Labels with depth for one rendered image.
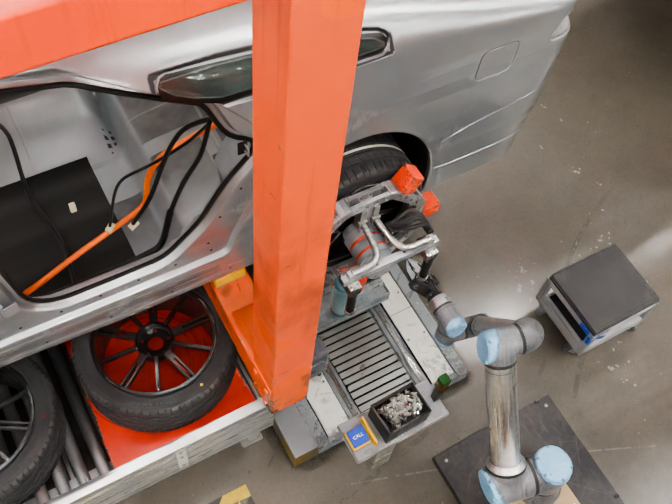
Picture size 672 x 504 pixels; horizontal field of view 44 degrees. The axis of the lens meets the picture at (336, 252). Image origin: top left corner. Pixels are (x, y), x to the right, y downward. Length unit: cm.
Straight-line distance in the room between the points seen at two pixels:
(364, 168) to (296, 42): 154
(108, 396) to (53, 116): 114
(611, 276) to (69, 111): 253
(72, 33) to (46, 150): 219
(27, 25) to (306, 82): 57
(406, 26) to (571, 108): 251
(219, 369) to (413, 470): 102
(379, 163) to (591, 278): 138
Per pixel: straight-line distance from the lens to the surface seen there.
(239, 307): 330
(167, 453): 340
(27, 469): 336
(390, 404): 330
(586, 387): 419
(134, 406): 335
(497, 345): 293
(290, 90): 165
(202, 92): 248
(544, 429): 370
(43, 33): 137
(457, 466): 355
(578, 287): 401
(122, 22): 140
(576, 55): 544
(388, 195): 308
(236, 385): 360
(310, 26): 155
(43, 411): 341
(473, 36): 293
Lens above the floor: 362
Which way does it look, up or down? 59 degrees down
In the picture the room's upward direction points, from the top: 9 degrees clockwise
